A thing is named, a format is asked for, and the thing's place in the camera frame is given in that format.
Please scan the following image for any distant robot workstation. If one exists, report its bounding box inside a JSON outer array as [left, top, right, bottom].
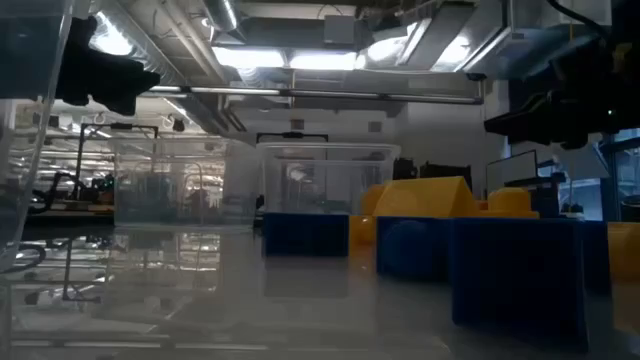
[[29, 171, 116, 214]]

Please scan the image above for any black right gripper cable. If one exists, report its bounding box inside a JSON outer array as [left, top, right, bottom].
[[546, 0, 614, 44]]

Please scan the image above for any black cabinet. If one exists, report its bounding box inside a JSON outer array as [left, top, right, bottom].
[[419, 162, 474, 194]]

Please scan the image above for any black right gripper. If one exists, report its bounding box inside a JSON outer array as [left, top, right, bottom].
[[483, 29, 640, 151]]

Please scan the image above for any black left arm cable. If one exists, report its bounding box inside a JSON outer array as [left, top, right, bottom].
[[0, 243, 49, 275]]

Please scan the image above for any flexible silver duct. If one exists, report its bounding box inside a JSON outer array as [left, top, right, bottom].
[[89, 9, 186, 86]]

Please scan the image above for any round silver air duct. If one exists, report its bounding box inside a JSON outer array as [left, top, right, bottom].
[[202, 0, 240, 32]]

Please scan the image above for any white angled panel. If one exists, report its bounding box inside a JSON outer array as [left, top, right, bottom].
[[558, 144, 610, 182]]

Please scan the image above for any long ceiling pipe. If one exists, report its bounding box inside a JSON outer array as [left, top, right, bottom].
[[139, 83, 485, 106]]

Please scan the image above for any grey ceiling box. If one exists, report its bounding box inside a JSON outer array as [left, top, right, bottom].
[[323, 14, 357, 46]]

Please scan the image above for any clear plastic bin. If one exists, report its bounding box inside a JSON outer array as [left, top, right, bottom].
[[256, 142, 402, 217], [0, 0, 76, 360], [110, 137, 257, 227]]

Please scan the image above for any black metal frame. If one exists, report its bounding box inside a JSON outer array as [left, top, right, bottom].
[[255, 131, 330, 145], [74, 122, 160, 201]]

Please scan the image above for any black mesh crate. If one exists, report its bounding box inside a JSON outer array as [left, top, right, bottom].
[[504, 172, 567, 220]]

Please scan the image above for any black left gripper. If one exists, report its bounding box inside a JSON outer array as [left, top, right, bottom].
[[54, 16, 162, 117]]

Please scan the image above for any black equipment rack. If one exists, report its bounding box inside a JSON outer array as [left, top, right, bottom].
[[392, 157, 420, 181]]

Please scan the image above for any ceiling light panel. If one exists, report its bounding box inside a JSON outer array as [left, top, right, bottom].
[[212, 46, 360, 72]]

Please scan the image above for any flat silver ventilation duct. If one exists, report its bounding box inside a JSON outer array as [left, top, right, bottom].
[[399, 0, 614, 81]]

